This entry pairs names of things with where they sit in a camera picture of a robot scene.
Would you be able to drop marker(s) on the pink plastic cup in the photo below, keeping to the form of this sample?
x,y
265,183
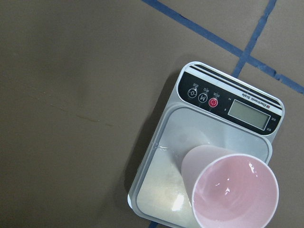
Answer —
x,y
228,189

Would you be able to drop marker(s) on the white digital kitchen scale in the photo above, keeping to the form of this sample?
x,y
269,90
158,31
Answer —
x,y
205,107

